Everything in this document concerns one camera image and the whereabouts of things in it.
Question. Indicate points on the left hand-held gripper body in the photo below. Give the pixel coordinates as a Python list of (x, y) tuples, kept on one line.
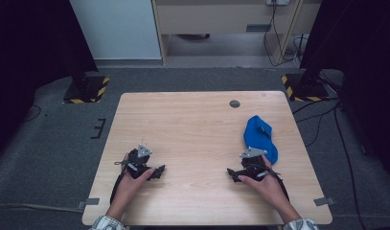
[(139, 159)]

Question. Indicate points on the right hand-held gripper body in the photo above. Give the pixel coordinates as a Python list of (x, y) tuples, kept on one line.
[(253, 166)]

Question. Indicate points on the blue cloth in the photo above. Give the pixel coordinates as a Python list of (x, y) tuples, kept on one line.
[(258, 135)]

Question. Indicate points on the person's right hand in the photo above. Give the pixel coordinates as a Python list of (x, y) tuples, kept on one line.
[(270, 190)]

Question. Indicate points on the person's left hand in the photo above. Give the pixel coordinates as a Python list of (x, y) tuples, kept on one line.
[(128, 188)]

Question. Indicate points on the grey tape piece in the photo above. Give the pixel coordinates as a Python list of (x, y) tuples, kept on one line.
[(90, 202), (324, 201)]

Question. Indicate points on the grey round table grommet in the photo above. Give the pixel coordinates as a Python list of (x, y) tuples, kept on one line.
[(234, 103)]

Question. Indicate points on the black stand with striped base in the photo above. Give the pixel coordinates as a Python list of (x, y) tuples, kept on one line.
[(306, 87), (87, 91)]

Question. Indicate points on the white cabinet panel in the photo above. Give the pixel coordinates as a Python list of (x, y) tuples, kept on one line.
[(116, 28)]

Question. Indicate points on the black curtain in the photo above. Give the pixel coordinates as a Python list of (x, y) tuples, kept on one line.
[(29, 64), (365, 64)]

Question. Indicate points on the white power strip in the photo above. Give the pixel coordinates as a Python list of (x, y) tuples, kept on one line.
[(278, 2)]

